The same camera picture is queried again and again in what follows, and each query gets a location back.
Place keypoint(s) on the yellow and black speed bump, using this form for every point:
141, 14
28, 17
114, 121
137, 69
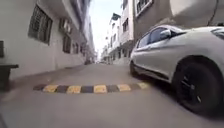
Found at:
100, 88

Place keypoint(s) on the row of white buildings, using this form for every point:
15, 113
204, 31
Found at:
115, 36

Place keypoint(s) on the white car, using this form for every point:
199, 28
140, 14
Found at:
160, 53

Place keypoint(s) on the grey asphalt road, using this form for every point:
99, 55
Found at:
100, 113

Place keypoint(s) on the beige and brown building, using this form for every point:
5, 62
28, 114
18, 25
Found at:
153, 20

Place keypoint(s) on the white building with barred windows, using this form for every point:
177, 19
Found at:
20, 50

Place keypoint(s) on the dark bench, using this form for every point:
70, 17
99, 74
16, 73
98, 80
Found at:
5, 78

